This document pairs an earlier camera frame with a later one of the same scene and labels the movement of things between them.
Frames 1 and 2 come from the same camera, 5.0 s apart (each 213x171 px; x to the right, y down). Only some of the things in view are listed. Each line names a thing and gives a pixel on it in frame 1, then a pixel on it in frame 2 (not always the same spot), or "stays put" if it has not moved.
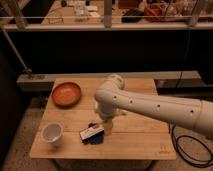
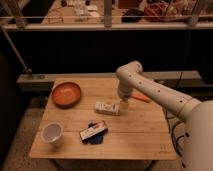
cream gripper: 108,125 to 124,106
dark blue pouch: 97,138 stays put
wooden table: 72,128 stays put
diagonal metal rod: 27,69 stays put
